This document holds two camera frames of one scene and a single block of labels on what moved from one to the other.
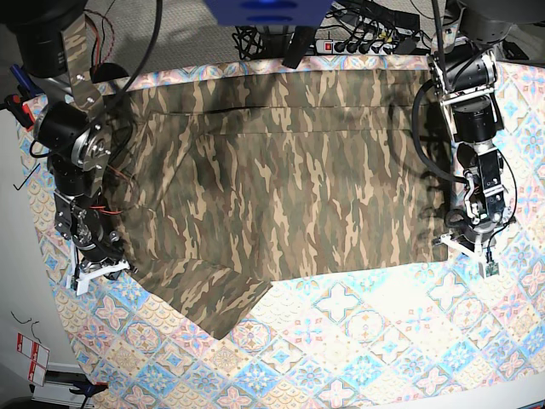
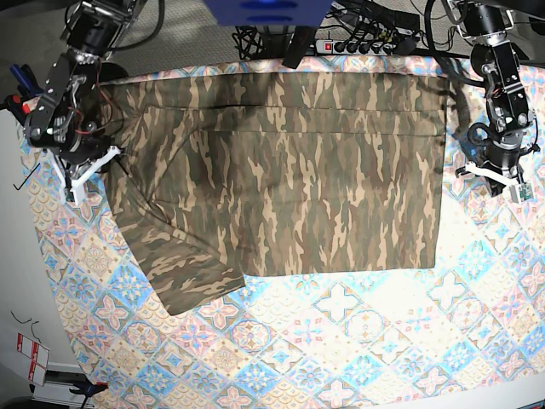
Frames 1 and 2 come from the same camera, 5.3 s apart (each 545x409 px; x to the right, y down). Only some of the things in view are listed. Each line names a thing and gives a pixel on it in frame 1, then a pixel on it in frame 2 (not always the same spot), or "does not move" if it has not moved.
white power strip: x=356 y=46 does not move
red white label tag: x=39 y=359 does not move
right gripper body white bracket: x=478 y=251 -> x=510 y=176
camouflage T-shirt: x=234 y=177 does not move
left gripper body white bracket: x=83 y=283 -> x=76 y=187
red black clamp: x=21 y=111 does not move
